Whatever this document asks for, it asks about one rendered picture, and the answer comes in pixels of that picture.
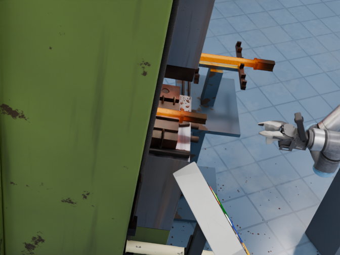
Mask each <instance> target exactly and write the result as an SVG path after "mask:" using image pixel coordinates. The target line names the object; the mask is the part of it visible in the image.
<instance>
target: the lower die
mask: <svg viewBox="0 0 340 255"><path fill-rule="evenodd" d="M158 108H165V109H171V110H178V111H179V110H180V104H179V103H175V105H173V102H167V101H164V103H163V104H162V101H159V104H158ZM179 120H180V118H178V117H171V116H165V115H158V114H157V115H156V119H155V124H154V129H153V134H152V139H151V143H150V145H153V146H159V145H160V141H161V137H162V134H161V133H162V129H164V137H163V142H162V147H166V148H174V149H176V146H177V142H178V131H179Z"/></svg>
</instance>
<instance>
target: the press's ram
mask: <svg viewBox="0 0 340 255"><path fill-rule="evenodd" d="M214 3H215V0H180V3H179V8H178V12H177V18H176V23H175V27H174V32H173V38H172V42H171V47H170V51H169V56H168V60H167V65H173V66H180V67H186V68H192V69H198V66H199V62H200V58H201V54H202V50H203V46H204V42H205V38H206V34H207V30H208V26H209V22H210V18H211V14H212V11H213V7H214Z"/></svg>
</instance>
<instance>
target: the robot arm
mask: <svg viewBox="0 0 340 255"><path fill-rule="evenodd" d="M294 115H295V118H294V122H295V123H296V124H297V128H296V126H294V125H292V124H289V123H286V122H283V121H279V120H272V121H265V122H261V123H258V125H260V126H265V130H264V131H261V132H259V134H260V135H262V136H264V137H266V144H271V143H272V142H274V141H278V146H279V150H285V151H292V150H293V149H298V150H306V148H308V149H309V151H310V153H311V156H312V158H313V161H314V164H313V171H314V173H315V174H317V175H318V176H320V177H323V178H329V177H332V176H333V174H334V173H335V172H336V169H337V167H338V165H339V163H340V104H339V105H338V106H337V107H336V108H335V109H333V110H332V111H331V112H330V113H329V114H328V115H327V116H326V117H325V118H324V119H323V120H321V121H320V122H318V123H312V124H310V125H308V126H307V127H306V128H304V124H303V122H304V118H303V117H302V116H301V113H300V112H298V113H295V114H294ZM280 128H281V131H280ZM272 131H275V132H272ZM283 148H287V149H288V150H286V149H283Z"/></svg>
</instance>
